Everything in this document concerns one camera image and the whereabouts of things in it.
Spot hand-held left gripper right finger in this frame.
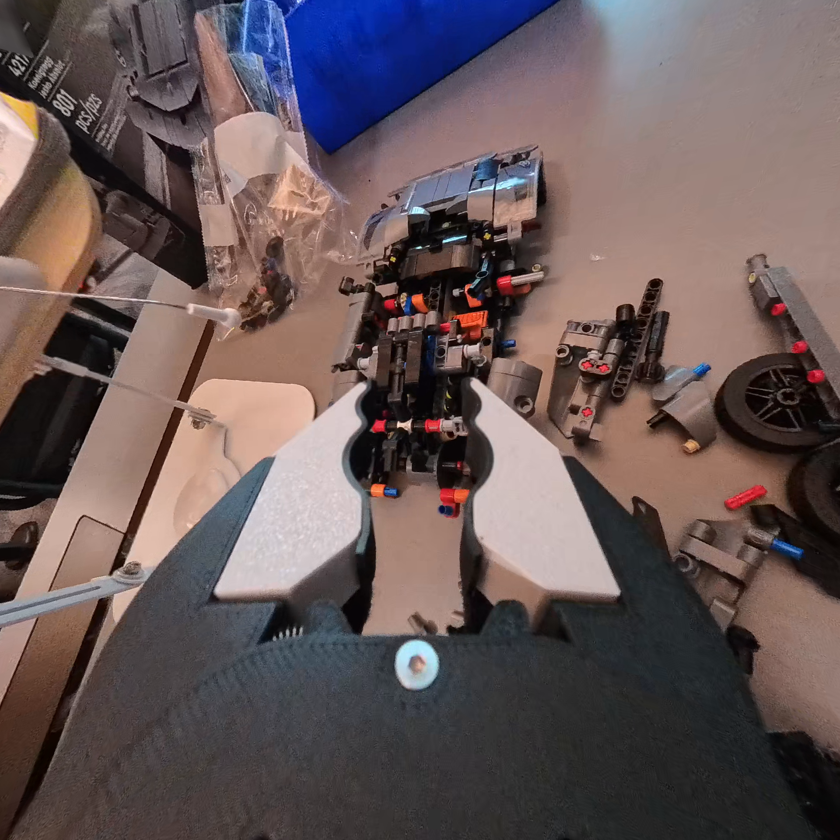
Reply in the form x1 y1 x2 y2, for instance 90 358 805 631
458 377 621 632

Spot black lego wheel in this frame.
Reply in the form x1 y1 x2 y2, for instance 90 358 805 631
714 353 840 454
786 446 840 542

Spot metal wire with white tip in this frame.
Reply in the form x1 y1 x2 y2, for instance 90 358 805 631
0 285 240 326

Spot plastic bag with lego pieces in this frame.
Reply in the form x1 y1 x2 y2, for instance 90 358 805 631
190 0 361 334

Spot lego car chassis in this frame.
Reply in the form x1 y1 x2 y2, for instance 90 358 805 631
331 146 549 519

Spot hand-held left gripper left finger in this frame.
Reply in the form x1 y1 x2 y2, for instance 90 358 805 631
213 381 376 634

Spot blue plastic bin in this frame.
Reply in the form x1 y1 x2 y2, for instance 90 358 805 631
282 0 559 155

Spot white metal stand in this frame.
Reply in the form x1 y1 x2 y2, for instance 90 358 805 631
0 354 317 631

